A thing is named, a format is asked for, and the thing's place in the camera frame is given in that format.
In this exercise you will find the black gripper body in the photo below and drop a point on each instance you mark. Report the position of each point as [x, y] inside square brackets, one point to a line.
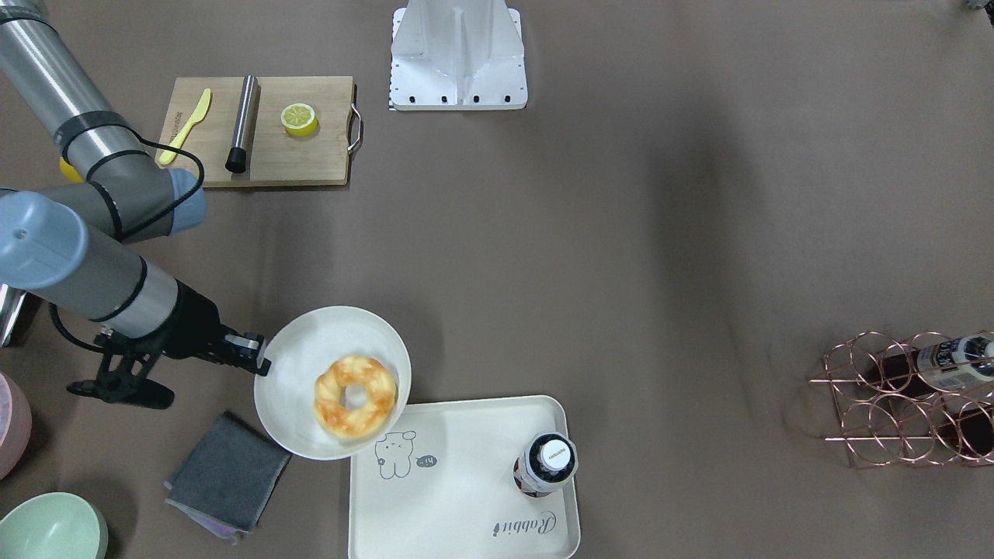
[196, 324]

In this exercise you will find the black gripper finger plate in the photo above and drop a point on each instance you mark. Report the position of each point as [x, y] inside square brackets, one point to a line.
[245, 351]

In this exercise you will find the white round plate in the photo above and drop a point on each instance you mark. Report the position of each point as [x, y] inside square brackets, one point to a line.
[303, 350]

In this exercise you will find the glazed donut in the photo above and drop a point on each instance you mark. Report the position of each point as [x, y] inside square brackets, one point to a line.
[354, 397]

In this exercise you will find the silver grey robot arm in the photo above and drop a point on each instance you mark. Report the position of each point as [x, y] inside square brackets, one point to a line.
[71, 245]

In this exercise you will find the white rabbit tray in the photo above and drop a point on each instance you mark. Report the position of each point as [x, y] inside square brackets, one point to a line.
[440, 485]

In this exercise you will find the dark tea bottle on tray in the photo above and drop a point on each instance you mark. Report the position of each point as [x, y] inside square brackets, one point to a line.
[546, 464]

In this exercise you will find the grey folded cloth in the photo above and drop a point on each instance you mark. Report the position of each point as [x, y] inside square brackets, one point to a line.
[226, 481]

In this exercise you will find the steel muddler black tip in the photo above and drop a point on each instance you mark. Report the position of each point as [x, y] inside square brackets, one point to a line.
[239, 153]

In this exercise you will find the yellow plastic knife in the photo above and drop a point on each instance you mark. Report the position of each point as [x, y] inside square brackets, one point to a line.
[167, 156]

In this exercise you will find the metal ice scoop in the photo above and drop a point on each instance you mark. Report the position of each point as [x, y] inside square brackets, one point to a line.
[19, 309]

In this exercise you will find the bamboo cutting board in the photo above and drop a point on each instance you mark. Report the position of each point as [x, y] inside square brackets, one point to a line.
[276, 160]

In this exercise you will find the pink bowl with ice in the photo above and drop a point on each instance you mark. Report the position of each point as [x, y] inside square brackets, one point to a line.
[16, 424]

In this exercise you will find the upper yellow lemon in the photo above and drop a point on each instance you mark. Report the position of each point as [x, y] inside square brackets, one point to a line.
[69, 172]

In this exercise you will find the mint green bowl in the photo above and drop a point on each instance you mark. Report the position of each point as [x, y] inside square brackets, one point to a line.
[54, 525]

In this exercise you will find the lemon half slice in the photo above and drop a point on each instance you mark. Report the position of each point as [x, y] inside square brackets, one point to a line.
[299, 119]

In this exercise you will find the tea bottle in rack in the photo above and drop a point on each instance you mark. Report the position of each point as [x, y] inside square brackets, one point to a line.
[953, 380]

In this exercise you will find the black camera bracket on wrist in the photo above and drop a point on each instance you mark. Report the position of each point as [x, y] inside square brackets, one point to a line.
[122, 377]

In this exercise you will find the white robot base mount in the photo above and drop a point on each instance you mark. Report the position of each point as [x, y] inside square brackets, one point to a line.
[457, 56]

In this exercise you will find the copper wire bottle rack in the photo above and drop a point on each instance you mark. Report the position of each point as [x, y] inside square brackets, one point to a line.
[874, 430]

